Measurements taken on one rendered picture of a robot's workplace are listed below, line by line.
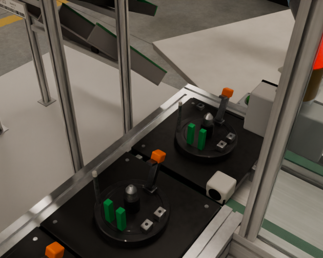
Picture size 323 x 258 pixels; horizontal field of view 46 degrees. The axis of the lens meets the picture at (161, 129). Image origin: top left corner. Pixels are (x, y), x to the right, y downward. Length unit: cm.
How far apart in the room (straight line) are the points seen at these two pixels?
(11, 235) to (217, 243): 37
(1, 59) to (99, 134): 226
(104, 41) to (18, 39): 270
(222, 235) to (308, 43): 40
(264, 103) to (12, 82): 93
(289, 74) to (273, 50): 101
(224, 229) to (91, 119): 55
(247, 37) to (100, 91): 65
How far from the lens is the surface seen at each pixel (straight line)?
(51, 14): 66
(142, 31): 345
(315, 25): 46
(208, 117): 82
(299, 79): 49
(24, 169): 100
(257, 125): 59
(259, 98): 56
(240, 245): 76
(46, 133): 108
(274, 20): 173
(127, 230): 69
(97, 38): 81
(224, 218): 75
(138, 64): 92
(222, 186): 76
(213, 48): 145
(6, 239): 76
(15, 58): 322
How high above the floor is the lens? 156
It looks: 41 degrees down
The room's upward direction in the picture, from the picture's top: 1 degrees clockwise
